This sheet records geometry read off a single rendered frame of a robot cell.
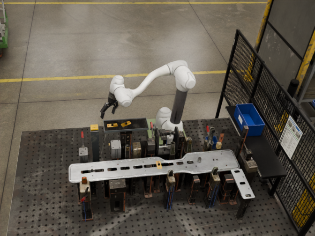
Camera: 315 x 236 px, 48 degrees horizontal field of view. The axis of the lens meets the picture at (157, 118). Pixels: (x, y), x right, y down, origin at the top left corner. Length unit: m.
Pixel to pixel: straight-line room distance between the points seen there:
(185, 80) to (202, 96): 2.44
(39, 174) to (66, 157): 0.30
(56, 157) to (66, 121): 1.47
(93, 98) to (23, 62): 1.45
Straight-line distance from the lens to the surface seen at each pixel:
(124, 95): 2.79
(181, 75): 2.93
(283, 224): 3.15
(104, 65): 5.82
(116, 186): 2.66
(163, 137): 2.86
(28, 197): 3.10
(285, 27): 4.96
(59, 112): 4.92
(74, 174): 2.79
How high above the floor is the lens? 3.12
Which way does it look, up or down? 41 degrees down
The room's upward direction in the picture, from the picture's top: 6 degrees clockwise
